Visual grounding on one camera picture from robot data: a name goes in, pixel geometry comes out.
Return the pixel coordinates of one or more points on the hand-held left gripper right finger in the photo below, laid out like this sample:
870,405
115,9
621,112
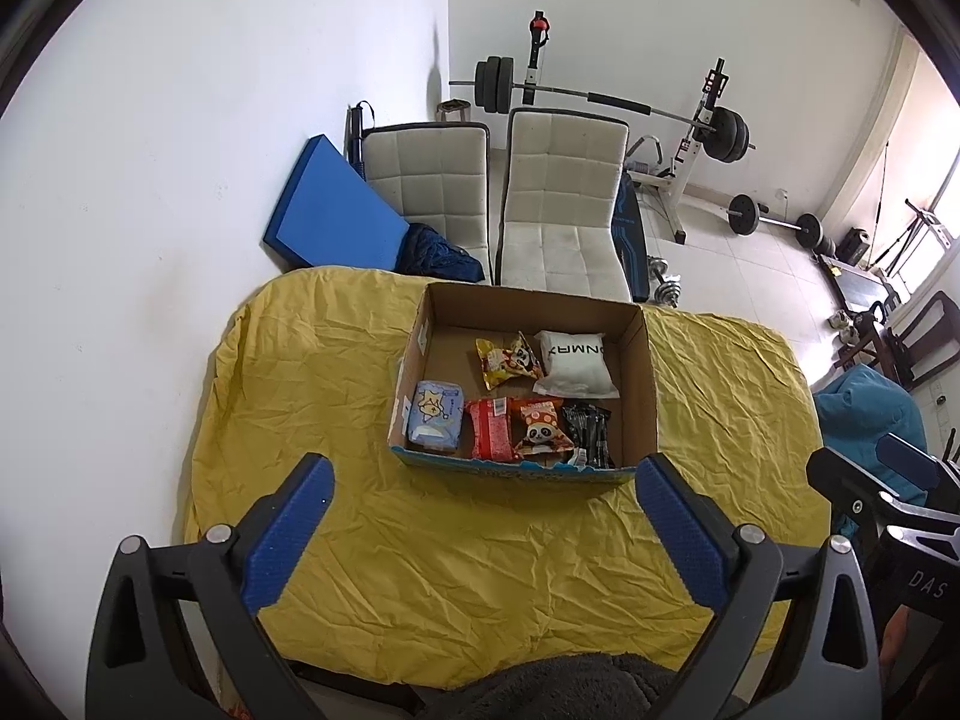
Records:
679,532

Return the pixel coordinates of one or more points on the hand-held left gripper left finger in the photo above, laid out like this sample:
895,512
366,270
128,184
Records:
289,532

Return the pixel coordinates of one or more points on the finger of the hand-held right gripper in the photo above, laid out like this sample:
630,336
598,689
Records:
862,484
911,457

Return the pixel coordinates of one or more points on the black foil packet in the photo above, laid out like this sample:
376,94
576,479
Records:
591,435

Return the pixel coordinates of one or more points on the cardboard box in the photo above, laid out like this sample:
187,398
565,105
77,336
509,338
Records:
634,390

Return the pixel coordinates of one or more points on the orange panda snack packet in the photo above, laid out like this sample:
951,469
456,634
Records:
541,427

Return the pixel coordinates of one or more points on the blue tissue pack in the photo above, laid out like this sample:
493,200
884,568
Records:
435,416

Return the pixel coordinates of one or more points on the white soft packet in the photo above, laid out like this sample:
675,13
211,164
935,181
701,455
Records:
574,364

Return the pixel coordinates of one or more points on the red snack packet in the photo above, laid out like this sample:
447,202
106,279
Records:
489,431

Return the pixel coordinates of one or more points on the yellow panda snack packet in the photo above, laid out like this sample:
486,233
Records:
506,361

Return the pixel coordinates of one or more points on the person's right forearm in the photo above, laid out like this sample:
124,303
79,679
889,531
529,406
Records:
900,652

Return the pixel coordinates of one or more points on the teal beanbag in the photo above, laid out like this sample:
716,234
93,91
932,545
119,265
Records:
862,409

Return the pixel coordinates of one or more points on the dark wooden chair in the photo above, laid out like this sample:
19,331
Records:
926,330

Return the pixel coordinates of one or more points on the black treadmill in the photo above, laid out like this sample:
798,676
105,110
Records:
859,281

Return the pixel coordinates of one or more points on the yellow tablecloth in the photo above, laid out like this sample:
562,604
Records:
480,562

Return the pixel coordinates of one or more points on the grey fleece clothing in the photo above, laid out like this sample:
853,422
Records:
555,690

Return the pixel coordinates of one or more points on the black speaker box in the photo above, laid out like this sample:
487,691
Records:
856,246

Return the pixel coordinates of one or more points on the black weight plates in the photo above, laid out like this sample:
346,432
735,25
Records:
826,244

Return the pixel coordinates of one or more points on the chrome dumbbell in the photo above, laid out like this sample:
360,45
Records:
667,292

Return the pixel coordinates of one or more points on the short barbell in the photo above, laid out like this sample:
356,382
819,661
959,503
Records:
776,221

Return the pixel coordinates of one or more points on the black and blue bench pad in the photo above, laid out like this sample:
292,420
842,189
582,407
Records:
630,232

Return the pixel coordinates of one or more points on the dark blue cloth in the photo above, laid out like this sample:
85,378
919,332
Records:
439,259

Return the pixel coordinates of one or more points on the blue foam mat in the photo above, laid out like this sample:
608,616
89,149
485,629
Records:
330,202

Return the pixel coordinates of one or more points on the white padded chair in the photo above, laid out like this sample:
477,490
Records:
562,195
427,180

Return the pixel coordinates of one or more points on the white weight bench rack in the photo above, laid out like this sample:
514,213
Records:
686,172

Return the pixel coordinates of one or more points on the black bag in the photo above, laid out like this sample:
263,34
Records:
354,139

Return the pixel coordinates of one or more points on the long barbell with black plates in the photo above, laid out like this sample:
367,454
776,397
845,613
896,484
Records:
619,101

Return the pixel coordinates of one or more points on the small wooden stool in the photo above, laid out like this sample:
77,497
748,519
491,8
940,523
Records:
452,109

